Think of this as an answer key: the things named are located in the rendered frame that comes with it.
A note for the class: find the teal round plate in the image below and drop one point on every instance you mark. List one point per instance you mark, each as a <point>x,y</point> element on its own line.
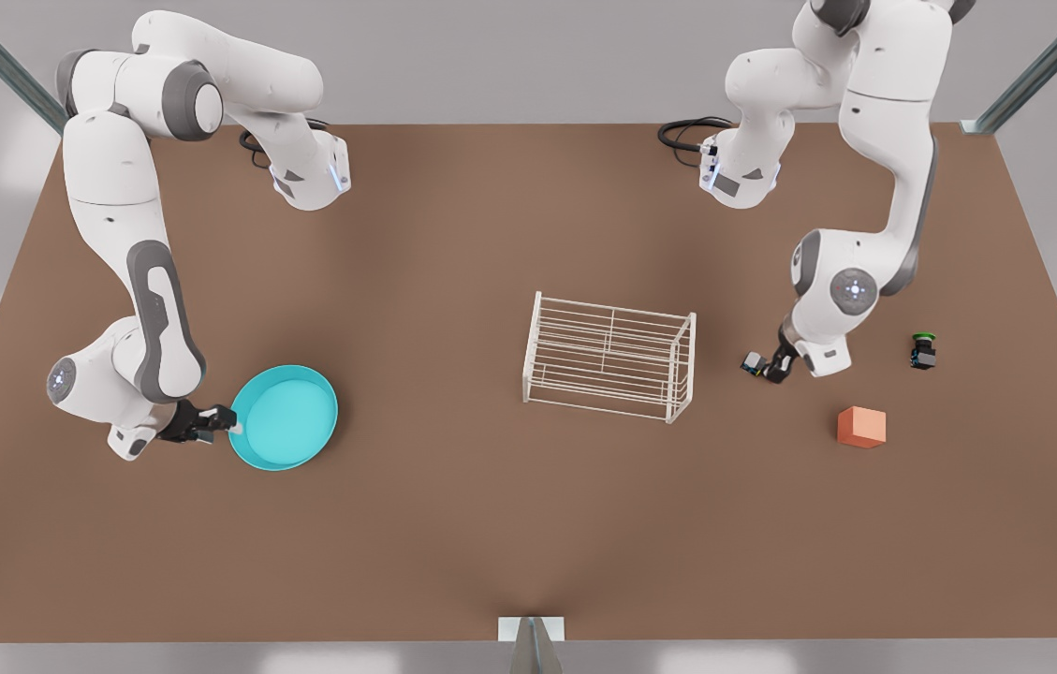
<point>289,421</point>

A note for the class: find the green button switch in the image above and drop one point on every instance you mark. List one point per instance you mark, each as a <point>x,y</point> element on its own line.
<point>924,353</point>

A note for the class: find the silver frame post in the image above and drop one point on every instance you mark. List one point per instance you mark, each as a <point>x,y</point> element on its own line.
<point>1043,65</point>
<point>531,644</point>
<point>4,65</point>

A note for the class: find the orange box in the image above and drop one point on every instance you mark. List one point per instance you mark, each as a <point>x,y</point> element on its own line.
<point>861,428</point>

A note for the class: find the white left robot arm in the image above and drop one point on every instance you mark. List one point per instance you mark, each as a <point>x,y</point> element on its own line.
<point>893,122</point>

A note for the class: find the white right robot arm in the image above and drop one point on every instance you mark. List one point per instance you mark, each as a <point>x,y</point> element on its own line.
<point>116,206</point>

